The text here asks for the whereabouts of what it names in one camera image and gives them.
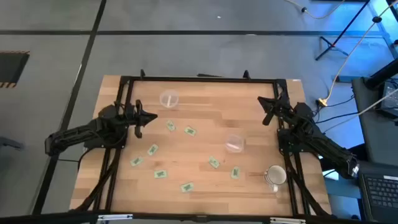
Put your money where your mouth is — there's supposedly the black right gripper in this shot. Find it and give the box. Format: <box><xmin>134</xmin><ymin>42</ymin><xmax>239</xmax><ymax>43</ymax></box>
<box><xmin>257</xmin><ymin>91</ymin><xmax>292</xmax><ymax>126</ymax></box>

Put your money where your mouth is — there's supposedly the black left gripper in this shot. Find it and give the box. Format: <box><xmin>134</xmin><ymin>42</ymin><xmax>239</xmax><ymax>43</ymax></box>
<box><xmin>124</xmin><ymin>99</ymin><xmax>158</xmax><ymax>139</ymax></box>

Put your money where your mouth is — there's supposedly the silver metal bracket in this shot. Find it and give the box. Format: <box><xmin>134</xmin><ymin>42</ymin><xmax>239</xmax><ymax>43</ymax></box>
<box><xmin>269</xmin><ymin>217</ymin><xmax>307</xmax><ymax>224</ymax></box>
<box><xmin>97</xmin><ymin>213</ymin><xmax>134</xmax><ymax>222</ymax></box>

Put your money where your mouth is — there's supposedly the white ceramic mug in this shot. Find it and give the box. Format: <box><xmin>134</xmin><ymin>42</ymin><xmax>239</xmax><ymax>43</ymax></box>
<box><xmin>264</xmin><ymin>164</ymin><xmax>287</xmax><ymax>194</ymax></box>

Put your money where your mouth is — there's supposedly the clear plastic container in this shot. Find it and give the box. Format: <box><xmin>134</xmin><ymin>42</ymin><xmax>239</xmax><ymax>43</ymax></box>
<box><xmin>224</xmin><ymin>134</ymin><xmax>245</xmax><ymax>154</ymax></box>
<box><xmin>159</xmin><ymin>89</ymin><xmax>180</xmax><ymax>109</ymax></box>

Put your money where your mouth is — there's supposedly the cream cable with black plug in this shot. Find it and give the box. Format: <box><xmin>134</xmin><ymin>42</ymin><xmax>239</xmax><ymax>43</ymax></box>
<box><xmin>284</xmin><ymin>0</ymin><xmax>346</xmax><ymax>20</ymax></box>

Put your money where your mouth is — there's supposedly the black aluminium table frame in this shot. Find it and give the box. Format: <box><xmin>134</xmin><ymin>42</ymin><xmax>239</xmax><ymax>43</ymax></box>
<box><xmin>70</xmin><ymin>74</ymin><xmax>332</xmax><ymax>224</ymax></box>

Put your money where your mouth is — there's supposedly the black keyboard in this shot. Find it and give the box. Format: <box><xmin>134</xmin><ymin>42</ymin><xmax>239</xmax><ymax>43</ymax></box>
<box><xmin>359</xmin><ymin>174</ymin><xmax>398</xmax><ymax>223</ymax></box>

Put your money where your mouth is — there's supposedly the black tripod stand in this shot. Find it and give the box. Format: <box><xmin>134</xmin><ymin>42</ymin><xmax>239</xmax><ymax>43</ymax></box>
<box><xmin>315</xmin><ymin>0</ymin><xmax>374</xmax><ymax>62</ymax></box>

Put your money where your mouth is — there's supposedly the yellow hanging cable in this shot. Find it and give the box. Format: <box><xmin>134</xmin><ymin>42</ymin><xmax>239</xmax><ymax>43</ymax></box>
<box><xmin>325</xmin><ymin>0</ymin><xmax>398</xmax><ymax>101</ymax></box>

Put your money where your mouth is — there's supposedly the grey side desk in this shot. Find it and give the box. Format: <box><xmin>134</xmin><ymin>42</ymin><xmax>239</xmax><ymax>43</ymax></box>
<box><xmin>351</xmin><ymin>77</ymin><xmax>398</xmax><ymax>166</ymax></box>

